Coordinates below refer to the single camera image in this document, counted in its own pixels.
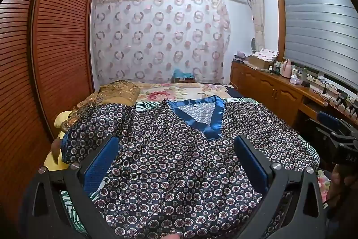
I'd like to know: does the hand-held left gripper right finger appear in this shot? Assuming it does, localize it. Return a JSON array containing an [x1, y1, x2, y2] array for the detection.
[[233, 135, 329, 239]]

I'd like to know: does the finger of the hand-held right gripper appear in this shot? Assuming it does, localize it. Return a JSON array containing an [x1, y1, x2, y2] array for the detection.
[[336, 93, 358, 116], [308, 111, 358, 144]]

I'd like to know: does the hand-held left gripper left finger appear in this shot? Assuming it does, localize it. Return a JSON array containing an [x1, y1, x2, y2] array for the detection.
[[21, 135, 124, 239]]

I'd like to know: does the navy patterned pajama top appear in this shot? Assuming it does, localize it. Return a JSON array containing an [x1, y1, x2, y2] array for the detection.
[[63, 95, 319, 239]]

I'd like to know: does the person's right hand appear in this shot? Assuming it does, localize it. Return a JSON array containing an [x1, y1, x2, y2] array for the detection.
[[326, 163, 358, 210]]

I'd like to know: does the leaf print bedsheet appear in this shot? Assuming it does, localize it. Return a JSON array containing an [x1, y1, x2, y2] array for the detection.
[[60, 100, 321, 239]]

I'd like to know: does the yellow pillow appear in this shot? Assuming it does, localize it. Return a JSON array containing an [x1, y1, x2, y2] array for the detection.
[[43, 110, 76, 172]]

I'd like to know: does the wooden sideboard cabinet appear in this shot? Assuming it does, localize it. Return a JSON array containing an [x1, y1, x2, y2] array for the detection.
[[230, 60, 358, 130]]

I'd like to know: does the navy bed sheet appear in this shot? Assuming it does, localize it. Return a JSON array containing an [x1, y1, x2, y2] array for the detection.
[[224, 85, 252, 101]]

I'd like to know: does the golden patterned blanket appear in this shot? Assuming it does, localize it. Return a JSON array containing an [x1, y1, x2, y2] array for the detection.
[[62, 81, 141, 130]]

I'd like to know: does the grey window blind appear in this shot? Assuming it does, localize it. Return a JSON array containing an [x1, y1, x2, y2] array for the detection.
[[280, 0, 358, 83]]

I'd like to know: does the floral cream blanket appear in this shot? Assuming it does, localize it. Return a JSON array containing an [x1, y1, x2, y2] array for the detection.
[[134, 82, 232, 111]]

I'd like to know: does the floral print cloth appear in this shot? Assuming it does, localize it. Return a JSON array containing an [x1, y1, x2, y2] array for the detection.
[[253, 49, 279, 62]]

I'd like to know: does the cardboard box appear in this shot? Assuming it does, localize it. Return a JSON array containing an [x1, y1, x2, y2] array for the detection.
[[246, 56, 270, 69]]

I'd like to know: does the blue storage box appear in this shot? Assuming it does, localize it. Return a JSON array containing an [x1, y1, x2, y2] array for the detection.
[[172, 69, 195, 84]]

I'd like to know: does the beige window curtain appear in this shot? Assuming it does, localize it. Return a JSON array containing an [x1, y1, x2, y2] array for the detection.
[[247, 0, 266, 53]]

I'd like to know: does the wooden louvered wardrobe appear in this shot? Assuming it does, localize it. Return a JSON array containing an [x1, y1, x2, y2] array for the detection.
[[0, 0, 98, 228]]

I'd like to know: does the ring patterned sheer curtain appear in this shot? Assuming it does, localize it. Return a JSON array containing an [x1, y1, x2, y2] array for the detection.
[[92, 0, 231, 85]]

